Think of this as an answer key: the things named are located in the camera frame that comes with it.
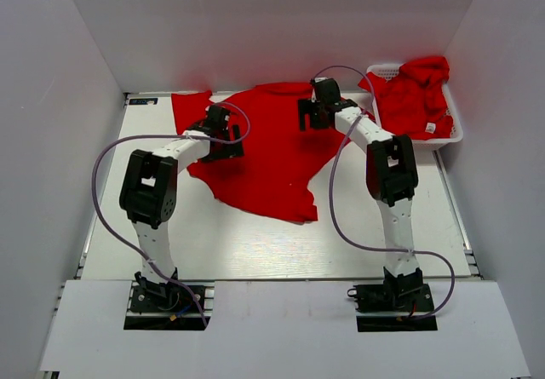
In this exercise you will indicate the red t shirts in basket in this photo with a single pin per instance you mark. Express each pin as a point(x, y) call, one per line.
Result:
point(412, 103)

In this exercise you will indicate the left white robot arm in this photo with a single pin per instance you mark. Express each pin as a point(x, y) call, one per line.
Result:
point(149, 191)

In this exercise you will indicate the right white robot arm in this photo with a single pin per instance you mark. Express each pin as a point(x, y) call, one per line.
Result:
point(391, 179)

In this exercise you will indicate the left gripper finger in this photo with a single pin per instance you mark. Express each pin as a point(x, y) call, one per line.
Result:
point(235, 133)
point(219, 151)

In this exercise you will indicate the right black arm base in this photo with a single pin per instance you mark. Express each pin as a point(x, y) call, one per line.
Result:
point(378, 312)

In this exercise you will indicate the blue table label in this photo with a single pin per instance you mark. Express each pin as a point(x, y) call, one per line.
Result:
point(143, 101)

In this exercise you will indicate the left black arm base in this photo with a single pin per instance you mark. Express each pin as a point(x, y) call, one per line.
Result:
point(147, 312)

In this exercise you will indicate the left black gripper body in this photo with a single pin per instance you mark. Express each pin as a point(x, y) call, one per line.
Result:
point(224, 133)

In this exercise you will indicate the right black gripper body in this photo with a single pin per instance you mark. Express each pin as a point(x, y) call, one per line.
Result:
point(320, 124)

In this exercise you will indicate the red t shirt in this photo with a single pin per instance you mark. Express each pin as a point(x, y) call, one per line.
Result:
point(272, 177)

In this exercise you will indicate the white plastic basket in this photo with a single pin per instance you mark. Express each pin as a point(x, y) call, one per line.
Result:
point(390, 70)

